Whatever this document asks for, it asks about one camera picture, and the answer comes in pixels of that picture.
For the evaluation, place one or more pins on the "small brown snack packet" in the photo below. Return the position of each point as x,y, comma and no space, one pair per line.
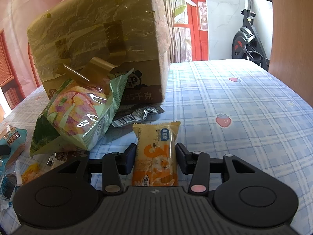
62,156

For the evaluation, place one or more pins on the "yellow orange snack bar packet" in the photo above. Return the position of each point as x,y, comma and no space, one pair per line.
154,156

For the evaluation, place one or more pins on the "brown wooden panel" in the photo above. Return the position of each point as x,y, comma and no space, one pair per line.
291,29

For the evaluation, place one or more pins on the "green pink snack packet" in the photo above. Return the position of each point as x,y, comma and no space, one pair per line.
73,112

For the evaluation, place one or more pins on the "white marble partition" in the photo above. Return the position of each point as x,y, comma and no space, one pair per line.
220,29

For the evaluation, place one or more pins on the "silver barcode wrapper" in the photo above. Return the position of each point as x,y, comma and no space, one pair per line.
137,113

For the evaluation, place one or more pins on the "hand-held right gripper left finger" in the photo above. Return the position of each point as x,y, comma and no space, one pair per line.
128,159

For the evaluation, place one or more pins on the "black exercise bike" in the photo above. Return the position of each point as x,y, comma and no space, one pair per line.
242,44

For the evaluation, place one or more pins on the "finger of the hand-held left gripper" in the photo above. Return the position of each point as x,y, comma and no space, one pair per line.
4,150

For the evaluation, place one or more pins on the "blue plaid tablecloth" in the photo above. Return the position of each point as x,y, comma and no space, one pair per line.
244,102

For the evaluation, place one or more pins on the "small clear yellow snack packet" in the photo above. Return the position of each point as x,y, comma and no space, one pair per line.
30,173

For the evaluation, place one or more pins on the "light blue snack packet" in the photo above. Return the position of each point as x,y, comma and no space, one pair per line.
14,137

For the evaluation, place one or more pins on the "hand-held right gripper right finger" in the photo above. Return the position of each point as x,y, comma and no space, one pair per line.
183,158

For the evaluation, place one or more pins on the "dark blue snack packet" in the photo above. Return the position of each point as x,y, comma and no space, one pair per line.
7,186

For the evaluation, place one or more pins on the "taped cardboard box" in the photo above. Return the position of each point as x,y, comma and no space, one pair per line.
85,24

